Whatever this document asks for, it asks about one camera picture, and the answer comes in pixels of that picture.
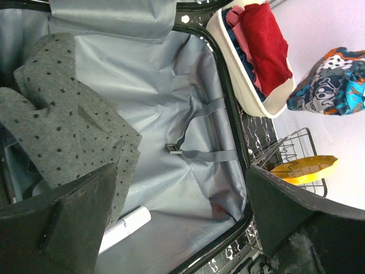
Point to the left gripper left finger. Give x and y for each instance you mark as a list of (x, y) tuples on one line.
[(61, 230)]

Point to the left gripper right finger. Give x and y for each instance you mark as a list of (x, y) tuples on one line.
[(302, 232)]

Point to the white tube bottle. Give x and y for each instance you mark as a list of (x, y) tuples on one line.
[(127, 225)]

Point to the grey polka dot garment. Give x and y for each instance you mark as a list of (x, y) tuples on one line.
[(66, 128)]

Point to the colourful patterned cloth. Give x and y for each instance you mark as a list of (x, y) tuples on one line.
[(334, 85)]

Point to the bright red garment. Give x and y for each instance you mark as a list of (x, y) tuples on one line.
[(267, 46)]

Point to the pink and teal kids suitcase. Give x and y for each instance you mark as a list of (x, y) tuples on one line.
[(171, 85)]

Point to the navy blue garment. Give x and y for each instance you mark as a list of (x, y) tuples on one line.
[(247, 66)]

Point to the maroon red garment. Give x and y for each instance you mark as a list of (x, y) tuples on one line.
[(233, 19)]

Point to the orange-yellow plate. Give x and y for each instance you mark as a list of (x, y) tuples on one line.
[(306, 170)]

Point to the white plastic tray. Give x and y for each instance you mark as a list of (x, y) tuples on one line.
[(243, 88)]

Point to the black wire dish rack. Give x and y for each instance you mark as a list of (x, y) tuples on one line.
[(298, 144)]

